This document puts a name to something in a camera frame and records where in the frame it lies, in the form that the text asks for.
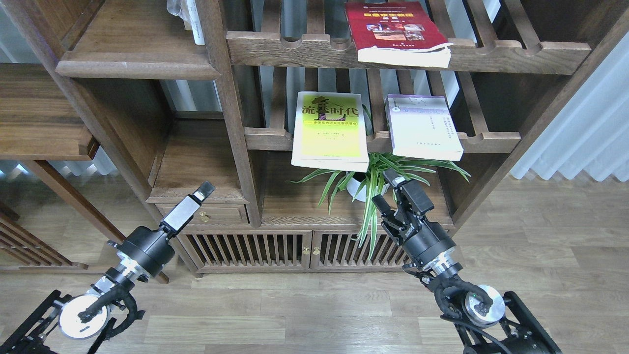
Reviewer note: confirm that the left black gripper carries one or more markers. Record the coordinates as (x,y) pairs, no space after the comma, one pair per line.
(145,252)

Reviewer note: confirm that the red paperback book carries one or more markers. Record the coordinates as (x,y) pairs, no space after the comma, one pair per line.
(397,33)

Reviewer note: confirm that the green spider plant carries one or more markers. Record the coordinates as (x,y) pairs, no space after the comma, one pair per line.
(374,183)

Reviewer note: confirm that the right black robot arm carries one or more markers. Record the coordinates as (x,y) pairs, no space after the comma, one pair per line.
(486,321)

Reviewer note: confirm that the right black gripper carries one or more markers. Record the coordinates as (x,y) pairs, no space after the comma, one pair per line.
(426,243)

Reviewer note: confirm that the white curtain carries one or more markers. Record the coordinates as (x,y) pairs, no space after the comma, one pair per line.
(591,133)

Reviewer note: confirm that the white lavender paperback book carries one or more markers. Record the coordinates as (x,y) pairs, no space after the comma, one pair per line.
(421,127)

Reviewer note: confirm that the white plant pot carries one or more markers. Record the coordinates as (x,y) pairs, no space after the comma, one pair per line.
(360,193)

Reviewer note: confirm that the yellow green paperback book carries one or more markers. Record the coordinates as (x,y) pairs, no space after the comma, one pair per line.
(329,132)

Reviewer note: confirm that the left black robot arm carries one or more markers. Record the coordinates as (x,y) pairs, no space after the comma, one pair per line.
(108,307)

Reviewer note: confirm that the white object on upper shelf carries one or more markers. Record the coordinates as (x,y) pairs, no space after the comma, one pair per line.
(187,11)

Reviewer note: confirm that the dark wooden bookshelf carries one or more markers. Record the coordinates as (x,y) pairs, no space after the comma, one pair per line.
(172,114)

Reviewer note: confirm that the small wooden drawer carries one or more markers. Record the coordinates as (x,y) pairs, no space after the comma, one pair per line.
(217,214)

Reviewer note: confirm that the right slatted cabinet door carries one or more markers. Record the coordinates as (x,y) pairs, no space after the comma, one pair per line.
(338,250)

